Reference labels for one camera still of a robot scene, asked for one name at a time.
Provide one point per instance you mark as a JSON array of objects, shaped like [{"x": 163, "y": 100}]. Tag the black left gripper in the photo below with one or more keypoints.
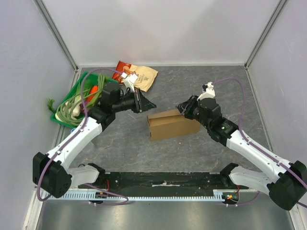
[{"x": 141, "y": 103}]

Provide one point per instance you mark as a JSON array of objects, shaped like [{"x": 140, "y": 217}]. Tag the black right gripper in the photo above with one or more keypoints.
[{"x": 190, "y": 109}]

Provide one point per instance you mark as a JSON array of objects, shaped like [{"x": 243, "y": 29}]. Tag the brown cardboard box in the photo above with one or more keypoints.
[{"x": 170, "y": 124}]

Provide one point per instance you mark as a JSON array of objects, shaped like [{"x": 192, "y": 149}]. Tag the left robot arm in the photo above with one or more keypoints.
[{"x": 52, "y": 171}]

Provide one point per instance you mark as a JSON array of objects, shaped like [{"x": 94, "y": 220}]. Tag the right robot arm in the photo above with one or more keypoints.
[{"x": 283, "y": 181}]

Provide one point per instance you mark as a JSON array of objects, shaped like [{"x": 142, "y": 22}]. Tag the cassava chips snack bag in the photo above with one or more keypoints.
[{"x": 145, "y": 75}]

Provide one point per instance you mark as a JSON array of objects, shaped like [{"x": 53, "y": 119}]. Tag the orange carrot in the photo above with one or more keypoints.
[{"x": 92, "y": 93}]

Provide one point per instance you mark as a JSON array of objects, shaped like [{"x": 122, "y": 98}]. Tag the green plastic basket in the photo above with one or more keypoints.
[{"x": 76, "y": 100}]

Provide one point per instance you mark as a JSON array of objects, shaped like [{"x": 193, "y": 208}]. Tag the green long beans bundle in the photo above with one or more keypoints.
[{"x": 69, "y": 117}]

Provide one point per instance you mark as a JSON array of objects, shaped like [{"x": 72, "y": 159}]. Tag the bok choy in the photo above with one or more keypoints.
[{"x": 71, "y": 110}]

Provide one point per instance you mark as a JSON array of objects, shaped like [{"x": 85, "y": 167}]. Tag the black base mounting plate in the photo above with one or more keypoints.
[{"x": 205, "y": 180}]

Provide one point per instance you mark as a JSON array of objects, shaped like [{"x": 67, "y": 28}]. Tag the green leafy vegetable outside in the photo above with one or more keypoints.
[{"x": 50, "y": 105}]

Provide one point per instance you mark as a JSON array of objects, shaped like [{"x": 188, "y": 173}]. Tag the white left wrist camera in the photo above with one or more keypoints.
[{"x": 128, "y": 80}]

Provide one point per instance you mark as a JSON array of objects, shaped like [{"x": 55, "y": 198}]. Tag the blue slotted cable duct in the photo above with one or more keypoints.
[{"x": 94, "y": 195}]

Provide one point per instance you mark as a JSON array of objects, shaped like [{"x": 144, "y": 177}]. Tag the aluminium corner post right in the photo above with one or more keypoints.
[{"x": 265, "y": 32}]

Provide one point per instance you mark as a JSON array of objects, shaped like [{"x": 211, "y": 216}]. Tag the aluminium corner post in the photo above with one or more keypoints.
[
  {"x": 56, "y": 33},
  {"x": 265, "y": 32}
]

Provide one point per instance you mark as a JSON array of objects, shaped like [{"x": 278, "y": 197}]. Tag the aluminium corner post left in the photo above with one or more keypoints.
[{"x": 56, "y": 33}]

